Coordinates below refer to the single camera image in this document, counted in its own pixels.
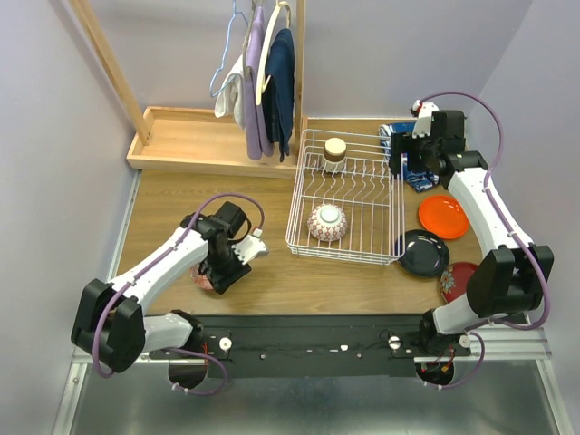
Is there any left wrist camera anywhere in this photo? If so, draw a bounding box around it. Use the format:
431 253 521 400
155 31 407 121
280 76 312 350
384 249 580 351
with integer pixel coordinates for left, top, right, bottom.
232 227 269 265

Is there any purple hanging garment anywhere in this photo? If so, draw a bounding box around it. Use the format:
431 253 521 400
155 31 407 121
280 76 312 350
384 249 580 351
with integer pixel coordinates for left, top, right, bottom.
244 6 273 160

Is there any wooden clothes rack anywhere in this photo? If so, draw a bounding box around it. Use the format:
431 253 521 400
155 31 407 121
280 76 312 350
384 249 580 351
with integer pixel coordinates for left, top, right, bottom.
70 1 308 179

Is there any red floral plate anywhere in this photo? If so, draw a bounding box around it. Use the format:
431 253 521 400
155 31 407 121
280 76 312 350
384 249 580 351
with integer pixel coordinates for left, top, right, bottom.
439 262 478 304

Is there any navy hanging garment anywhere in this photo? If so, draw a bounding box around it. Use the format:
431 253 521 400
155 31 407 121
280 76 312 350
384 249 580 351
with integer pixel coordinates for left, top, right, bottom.
262 29 295 162

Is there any grey hanger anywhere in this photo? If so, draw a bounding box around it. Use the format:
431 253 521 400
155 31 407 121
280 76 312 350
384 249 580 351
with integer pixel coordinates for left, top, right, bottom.
242 0 263 75

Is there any red white patterned bowl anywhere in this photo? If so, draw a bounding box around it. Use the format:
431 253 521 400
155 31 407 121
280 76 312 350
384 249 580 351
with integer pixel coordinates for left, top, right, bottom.
307 204 348 243

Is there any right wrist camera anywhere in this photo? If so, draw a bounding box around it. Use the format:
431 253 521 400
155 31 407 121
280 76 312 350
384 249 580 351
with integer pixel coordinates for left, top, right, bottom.
411 100 439 139

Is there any white wire dish rack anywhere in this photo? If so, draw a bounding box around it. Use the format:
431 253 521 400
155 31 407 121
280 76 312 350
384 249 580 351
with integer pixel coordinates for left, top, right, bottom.
285 129 406 266

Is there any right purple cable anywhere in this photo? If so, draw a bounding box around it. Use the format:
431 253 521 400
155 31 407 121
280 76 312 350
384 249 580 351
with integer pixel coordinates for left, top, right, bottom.
416 92 552 392

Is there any white metal cup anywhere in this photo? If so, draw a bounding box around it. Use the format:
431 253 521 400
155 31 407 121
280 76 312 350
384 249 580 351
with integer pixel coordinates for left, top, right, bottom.
323 137 347 173

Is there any aluminium rail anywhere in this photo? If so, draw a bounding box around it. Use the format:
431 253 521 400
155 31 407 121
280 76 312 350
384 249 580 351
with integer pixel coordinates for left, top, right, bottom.
72 324 552 363

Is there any purple cable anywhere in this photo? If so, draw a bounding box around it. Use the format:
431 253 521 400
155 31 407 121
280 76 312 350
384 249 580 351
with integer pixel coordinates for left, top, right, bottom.
416 92 552 392
92 193 266 396

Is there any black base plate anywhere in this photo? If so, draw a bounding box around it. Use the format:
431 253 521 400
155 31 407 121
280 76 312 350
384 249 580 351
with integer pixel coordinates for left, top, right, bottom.
149 312 472 380

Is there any light blue wire hanger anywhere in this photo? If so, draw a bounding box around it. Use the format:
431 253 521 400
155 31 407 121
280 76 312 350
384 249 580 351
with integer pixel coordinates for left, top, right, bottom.
208 0 249 98

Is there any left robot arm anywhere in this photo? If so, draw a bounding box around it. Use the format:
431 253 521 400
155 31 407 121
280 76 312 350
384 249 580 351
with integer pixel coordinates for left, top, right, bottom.
71 201 267 378

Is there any blue patterned bowl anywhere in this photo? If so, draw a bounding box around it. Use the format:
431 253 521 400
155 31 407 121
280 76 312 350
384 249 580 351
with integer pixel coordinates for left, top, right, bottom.
190 265 214 292

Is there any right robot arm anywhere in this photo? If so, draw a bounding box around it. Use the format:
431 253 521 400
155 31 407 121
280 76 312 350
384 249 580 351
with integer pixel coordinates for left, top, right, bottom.
389 101 554 355

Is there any white hanging garment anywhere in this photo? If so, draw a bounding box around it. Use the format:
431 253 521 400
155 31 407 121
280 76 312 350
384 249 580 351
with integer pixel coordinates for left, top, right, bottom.
214 55 246 130

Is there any blue patterned folded cloth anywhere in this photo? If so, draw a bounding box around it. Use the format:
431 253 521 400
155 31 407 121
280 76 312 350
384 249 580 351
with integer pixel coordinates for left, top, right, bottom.
378 121 440 193

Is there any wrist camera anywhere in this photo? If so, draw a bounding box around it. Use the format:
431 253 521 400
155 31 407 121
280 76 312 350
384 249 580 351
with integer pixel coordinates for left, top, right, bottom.
411 100 439 139
232 227 269 265

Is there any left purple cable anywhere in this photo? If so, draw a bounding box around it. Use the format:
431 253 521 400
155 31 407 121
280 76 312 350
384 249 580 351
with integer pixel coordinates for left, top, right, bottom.
92 193 266 396

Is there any cream wooden hanger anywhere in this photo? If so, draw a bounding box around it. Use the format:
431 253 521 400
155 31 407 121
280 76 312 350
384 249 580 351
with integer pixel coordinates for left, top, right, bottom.
255 1 292 106

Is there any orange plate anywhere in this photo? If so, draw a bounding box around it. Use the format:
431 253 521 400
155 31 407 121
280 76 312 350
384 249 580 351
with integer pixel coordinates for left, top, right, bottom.
418 195 469 240

